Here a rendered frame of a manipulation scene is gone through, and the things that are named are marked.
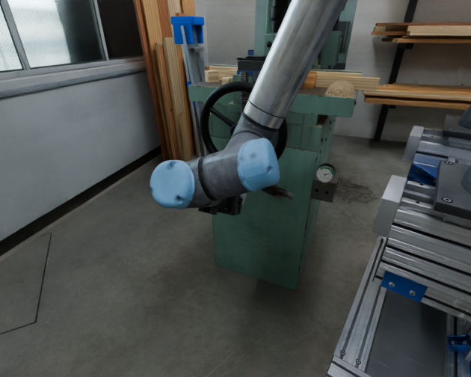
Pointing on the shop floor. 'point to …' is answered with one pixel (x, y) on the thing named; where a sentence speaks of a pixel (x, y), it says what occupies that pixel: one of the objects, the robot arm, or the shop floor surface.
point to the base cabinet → (273, 221)
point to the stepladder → (185, 25)
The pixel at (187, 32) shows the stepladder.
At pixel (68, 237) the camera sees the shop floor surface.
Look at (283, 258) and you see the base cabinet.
